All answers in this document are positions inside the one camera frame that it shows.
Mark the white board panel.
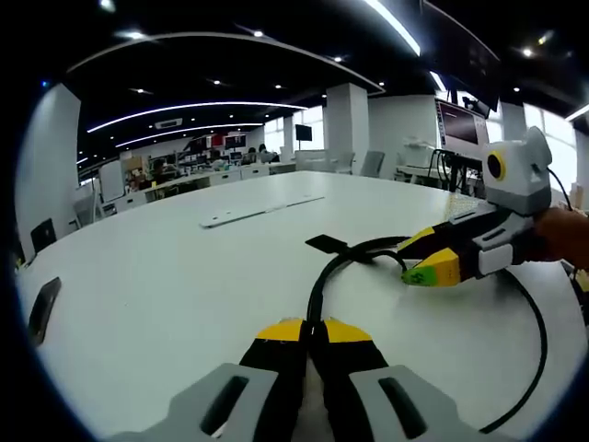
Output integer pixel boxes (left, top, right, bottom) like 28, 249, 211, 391
98, 161, 123, 204

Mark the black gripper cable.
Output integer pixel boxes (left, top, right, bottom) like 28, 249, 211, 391
545, 166, 576, 212

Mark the red black wall display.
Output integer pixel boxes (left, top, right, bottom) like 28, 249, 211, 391
183, 134, 252, 151

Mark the black smartphone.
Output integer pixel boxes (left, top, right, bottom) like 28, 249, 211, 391
28, 276, 63, 344

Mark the thin ceiling light strip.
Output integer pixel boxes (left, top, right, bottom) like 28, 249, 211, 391
114, 122, 268, 148
87, 101, 309, 134

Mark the black office chair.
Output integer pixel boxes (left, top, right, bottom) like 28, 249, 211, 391
29, 218, 57, 254

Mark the white flat strip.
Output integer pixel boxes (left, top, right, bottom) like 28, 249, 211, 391
200, 195, 326, 229

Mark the black cable bundle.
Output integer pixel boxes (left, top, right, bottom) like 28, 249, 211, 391
430, 149, 484, 192

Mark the large dark hanging monitor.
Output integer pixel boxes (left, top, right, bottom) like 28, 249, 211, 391
421, 0, 502, 114

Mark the person's left hand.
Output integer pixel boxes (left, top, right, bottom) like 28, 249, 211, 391
294, 363, 337, 442

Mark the black Velcro strap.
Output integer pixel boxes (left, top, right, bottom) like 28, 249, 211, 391
306, 233, 376, 266

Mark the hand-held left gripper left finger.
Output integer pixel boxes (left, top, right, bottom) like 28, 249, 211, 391
108, 317, 309, 442

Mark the black charging cable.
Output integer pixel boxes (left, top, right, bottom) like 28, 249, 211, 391
306, 236, 549, 436

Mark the pink lit monitor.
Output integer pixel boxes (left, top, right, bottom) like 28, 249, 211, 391
434, 99, 490, 151

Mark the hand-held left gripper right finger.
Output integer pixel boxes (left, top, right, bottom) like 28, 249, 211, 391
317, 316, 507, 442

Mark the person's right hand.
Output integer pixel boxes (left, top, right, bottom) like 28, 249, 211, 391
512, 206, 589, 273

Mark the row of white desks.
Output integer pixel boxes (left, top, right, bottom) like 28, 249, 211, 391
112, 163, 272, 213

